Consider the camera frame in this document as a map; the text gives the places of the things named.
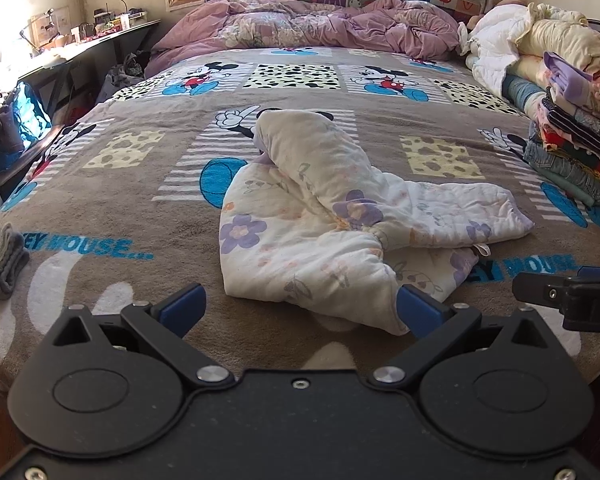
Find black desk lamp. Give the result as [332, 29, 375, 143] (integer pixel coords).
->
[19, 7, 57, 58]

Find dark grey clothes heap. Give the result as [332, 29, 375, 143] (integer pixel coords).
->
[101, 52, 147, 107]

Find bright blue cloth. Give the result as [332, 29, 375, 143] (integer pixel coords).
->
[14, 81, 54, 152]

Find stack of folded clothes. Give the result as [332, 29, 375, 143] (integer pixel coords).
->
[522, 51, 600, 231]

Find cartoon mouse printed blanket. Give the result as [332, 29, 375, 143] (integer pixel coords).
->
[0, 45, 600, 397]

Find cream quilted blanket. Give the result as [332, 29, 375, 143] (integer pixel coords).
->
[516, 4, 600, 77]

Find grey folded cloth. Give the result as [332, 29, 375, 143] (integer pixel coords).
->
[0, 222, 31, 302]

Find white quilted blanket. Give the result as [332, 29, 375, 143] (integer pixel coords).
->
[457, 2, 533, 102]

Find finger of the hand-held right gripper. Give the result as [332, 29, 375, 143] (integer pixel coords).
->
[511, 271, 578, 307]

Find purple floral duvet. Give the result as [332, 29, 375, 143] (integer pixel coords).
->
[145, 0, 463, 78]

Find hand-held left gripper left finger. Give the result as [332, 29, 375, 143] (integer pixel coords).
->
[50, 282, 236, 390]

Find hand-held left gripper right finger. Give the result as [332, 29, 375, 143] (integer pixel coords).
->
[369, 284, 553, 390]

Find blue rolled blanket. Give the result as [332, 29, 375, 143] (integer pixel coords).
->
[501, 75, 549, 117]

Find white floral padded pants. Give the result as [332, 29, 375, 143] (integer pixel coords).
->
[219, 109, 535, 337]

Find dark cluttered desk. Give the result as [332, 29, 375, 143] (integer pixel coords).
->
[17, 17, 162, 113]

